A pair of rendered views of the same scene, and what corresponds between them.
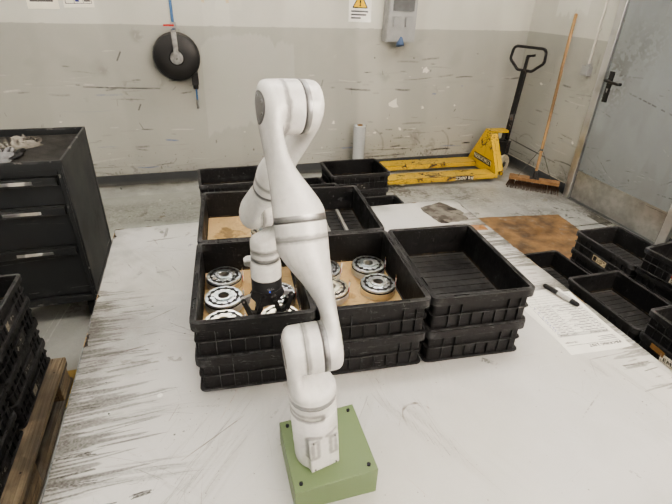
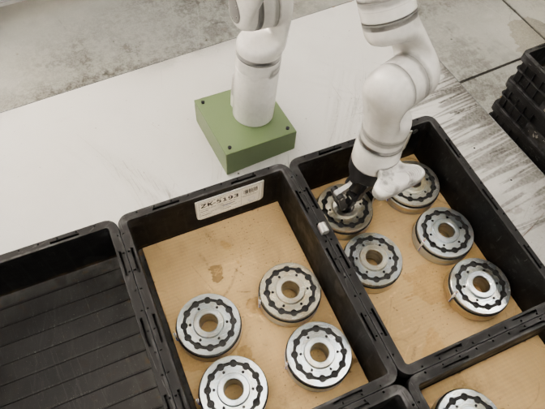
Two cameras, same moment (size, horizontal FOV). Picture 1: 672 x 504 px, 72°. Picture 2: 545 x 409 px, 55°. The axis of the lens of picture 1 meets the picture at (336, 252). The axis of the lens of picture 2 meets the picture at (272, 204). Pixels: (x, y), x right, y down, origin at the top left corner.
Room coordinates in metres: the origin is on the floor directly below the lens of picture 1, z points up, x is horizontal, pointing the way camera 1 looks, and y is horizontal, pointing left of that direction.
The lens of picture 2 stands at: (1.40, -0.11, 1.68)
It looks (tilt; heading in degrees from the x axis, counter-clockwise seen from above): 59 degrees down; 165
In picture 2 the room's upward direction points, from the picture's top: 5 degrees clockwise
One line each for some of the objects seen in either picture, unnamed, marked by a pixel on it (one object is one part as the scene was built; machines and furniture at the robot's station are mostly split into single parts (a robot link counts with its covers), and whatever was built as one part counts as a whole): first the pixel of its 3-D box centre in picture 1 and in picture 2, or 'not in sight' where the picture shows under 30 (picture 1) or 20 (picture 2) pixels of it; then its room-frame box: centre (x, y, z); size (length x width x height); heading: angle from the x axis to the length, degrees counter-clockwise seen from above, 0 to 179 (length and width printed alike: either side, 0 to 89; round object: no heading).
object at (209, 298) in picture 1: (223, 297); (444, 231); (1.03, 0.31, 0.86); 0.10 x 0.10 x 0.01
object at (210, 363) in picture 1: (253, 322); not in sight; (1.05, 0.23, 0.76); 0.40 x 0.30 x 0.12; 13
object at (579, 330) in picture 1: (568, 318); not in sight; (1.21, -0.77, 0.70); 0.33 x 0.23 x 0.01; 17
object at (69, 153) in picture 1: (49, 225); not in sight; (2.20, 1.56, 0.45); 0.60 x 0.45 x 0.90; 17
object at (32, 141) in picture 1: (20, 141); not in sight; (2.30, 1.64, 0.88); 0.29 x 0.22 x 0.03; 17
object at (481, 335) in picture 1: (446, 302); not in sight; (1.19, -0.35, 0.76); 0.40 x 0.30 x 0.12; 13
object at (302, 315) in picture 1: (250, 277); (417, 230); (1.05, 0.23, 0.92); 0.40 x 0.30 x 0.02; 13
